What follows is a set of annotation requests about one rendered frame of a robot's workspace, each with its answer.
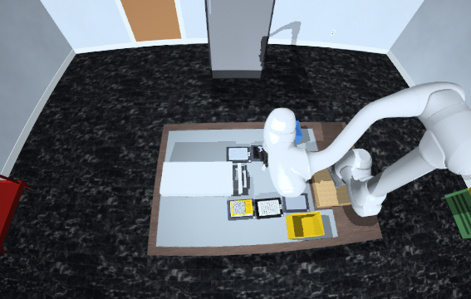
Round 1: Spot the light grey bench mat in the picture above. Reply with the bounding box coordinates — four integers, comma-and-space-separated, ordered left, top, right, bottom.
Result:
156, 129, 338, 247

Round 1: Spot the blue open-top bin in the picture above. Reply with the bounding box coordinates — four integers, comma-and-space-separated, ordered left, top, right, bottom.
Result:
295, 120, 302, 145

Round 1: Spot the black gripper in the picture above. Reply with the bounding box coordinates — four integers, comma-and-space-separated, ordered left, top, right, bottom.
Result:
257, 145, 268, 170

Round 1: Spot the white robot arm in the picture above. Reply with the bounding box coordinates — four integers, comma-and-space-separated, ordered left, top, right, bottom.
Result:
262, 81, 471, 217

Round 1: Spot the yellow bin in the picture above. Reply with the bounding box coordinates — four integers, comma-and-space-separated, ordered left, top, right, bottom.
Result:
286, 212, 325, 239

